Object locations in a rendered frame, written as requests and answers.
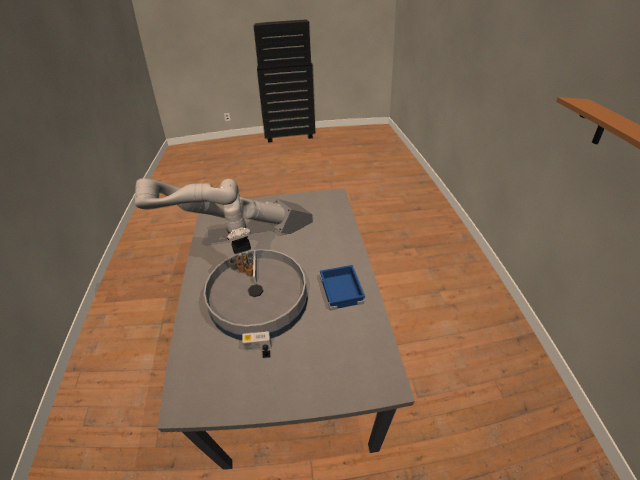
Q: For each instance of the blue plastic tray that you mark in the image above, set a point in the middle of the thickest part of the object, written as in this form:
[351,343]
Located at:
[340,283]

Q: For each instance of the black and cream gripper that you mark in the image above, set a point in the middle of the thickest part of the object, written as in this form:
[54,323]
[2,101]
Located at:
[238,234]

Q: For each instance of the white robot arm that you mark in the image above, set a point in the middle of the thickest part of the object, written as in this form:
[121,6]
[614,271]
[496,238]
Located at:
[147,191]

